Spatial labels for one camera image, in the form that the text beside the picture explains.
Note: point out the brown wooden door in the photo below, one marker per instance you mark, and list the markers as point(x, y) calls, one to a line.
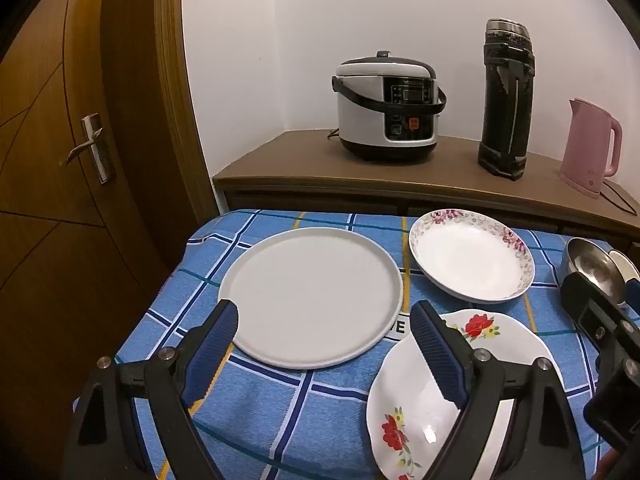
point(50, 260)

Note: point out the pink electric kettle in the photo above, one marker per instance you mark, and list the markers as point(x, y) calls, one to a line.
point(585, 150)

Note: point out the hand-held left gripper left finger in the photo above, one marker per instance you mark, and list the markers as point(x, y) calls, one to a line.
point(215, 355)

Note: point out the wooden door frame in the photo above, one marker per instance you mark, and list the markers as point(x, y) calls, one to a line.
point(170, 110)

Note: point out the pink floral deep plate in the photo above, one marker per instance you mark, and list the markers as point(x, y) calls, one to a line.
point(470, 260)

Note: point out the white rice cooker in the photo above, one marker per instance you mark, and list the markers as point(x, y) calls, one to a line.
point(365, 110)

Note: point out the red floral deep plate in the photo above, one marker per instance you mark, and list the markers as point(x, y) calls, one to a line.
point(400, 395)

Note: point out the blue plaid tablecloth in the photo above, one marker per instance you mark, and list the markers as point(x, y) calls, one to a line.
point(175, 300)

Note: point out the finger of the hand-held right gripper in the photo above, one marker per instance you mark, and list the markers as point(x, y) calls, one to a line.
point(585, 300)
point(633, 300)

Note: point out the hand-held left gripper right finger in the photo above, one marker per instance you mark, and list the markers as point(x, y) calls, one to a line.
point(440, 355)

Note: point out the white plate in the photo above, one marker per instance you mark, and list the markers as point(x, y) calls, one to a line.
point(310, 290)

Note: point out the black thermos flask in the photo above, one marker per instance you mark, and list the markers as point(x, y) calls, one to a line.
point(505, 110)

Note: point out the brown wooden cabinet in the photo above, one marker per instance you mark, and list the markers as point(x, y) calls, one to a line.
point(300, 160)

